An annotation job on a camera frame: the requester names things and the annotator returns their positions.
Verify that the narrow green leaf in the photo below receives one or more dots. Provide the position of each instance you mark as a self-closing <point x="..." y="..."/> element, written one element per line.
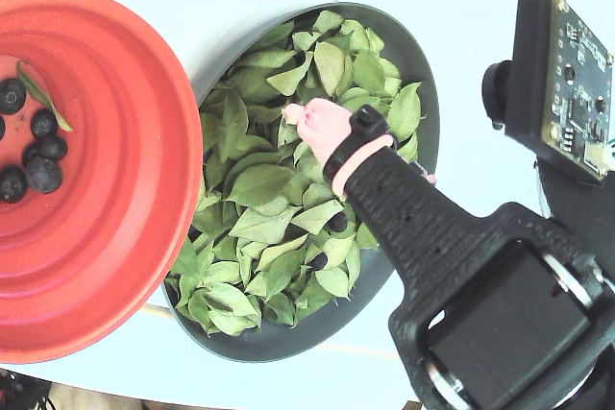
<point x="42" y="95"/>

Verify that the dark blueberry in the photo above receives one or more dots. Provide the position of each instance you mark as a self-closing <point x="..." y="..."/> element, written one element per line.
<point x="12" y="94"/>
<point x="2" y="127"/>
<point x="13" y="184"/>
<point x="43" y="123"/>
<point x="337" y="223"/>
<point x="53" y="147"/>
<point x="30" y="153"/>
<point x="44" y="174"/>

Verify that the red collapsible ribbed cup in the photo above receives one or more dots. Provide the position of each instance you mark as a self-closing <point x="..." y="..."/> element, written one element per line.
<point x="120" y="189"/>

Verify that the pink-tipped black gripper finger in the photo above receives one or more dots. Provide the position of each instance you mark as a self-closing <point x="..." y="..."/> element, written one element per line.
<point x="394" y="208"/>
<point x="429" y="178"/>

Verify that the beige speckled rug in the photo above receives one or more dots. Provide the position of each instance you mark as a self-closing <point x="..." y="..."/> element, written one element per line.
<point x="96" y="400"/>

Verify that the pile of green leaves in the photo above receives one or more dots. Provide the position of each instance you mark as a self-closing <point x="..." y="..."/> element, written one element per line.
<point x="259" y="184"/>

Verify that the black printed camera mount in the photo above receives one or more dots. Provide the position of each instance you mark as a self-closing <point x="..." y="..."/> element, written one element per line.
<point x="572" y="203"/>

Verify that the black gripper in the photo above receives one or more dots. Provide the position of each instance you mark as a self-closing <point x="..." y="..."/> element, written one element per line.
<point x="434" y="256"/>

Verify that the dark grey round bowl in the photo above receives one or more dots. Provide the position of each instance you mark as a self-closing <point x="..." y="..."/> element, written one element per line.
<point x="269" y="347"/>

